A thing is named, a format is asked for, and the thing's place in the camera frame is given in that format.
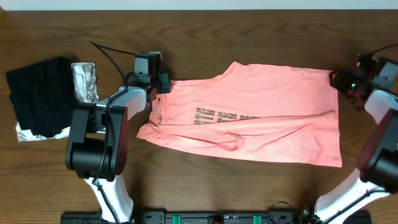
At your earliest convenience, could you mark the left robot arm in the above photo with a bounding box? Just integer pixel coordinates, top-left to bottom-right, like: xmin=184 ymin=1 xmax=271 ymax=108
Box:
xmin=60 ymin=51 xmax=170 ymax=223

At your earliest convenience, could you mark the pink printed t-shirt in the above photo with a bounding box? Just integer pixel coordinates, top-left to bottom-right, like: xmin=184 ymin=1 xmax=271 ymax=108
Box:
xmin=137 ymin=62 xmax=342 ymax=167

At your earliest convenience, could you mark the white patterned folded garment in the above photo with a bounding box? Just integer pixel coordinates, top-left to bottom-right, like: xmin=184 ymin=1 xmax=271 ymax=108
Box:
xmin=16 ymin=62 xmax=99 ymax=142

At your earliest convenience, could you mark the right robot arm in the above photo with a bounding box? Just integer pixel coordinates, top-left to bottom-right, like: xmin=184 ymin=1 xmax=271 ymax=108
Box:
xmin=298 ymin=52 xmax=397 ymax=224

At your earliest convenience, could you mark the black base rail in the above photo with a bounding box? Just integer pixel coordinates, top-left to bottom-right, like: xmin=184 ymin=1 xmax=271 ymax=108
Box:
xmin=60 ymin=200 xmax=373 ymax=224

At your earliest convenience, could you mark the folded black garment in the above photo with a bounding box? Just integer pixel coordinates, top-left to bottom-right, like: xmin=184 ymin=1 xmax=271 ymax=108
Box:
xmin=5 ymin=57 xmax=78 ymax=138

